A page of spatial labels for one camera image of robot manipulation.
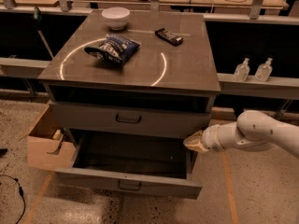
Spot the black floor cable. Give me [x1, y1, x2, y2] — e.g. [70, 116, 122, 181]
[0, 174, 27, 224]

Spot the grey metal rail shelf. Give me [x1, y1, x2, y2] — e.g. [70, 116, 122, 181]
[0, 58, 299, 100]

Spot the cardboard box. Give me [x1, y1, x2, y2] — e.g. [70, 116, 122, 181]
[23, 105, 76, 171]

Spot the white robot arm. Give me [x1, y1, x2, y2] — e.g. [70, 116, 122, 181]
[183, 110, 299, 158]

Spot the clear sanitizer bottle right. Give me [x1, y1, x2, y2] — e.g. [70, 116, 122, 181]
[255, 58, 273, 82]

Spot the clear sanitizer bottle left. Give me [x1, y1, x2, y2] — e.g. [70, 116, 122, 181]
[234, 58, 249, 81]

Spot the blue chip bag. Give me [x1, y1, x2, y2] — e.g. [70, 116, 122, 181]
[84, 35, 140, 66]

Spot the grey drawer cabinet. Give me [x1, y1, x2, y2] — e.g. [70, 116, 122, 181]
[37, 9, 221, 142]

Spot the grey drawer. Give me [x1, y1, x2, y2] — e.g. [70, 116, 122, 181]
[57, 132, 202, 199]
[50, 102, 210, 139]

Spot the grey top drawer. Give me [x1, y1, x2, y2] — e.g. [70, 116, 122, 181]
[50, 102, 210, 139]

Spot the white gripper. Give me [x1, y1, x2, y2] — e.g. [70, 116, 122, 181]
[183, 122, 238, 153]

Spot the white ceramic bowl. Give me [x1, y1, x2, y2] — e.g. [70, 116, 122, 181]
[102, 7, 130, 30]

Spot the clear sanitizer bottle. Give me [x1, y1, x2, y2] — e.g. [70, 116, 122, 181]
[234, 58, 249, 81]
[255, 58, 273, 82]

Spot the dark snack bar packet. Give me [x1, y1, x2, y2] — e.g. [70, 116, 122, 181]
[155, 28, 183, 46]

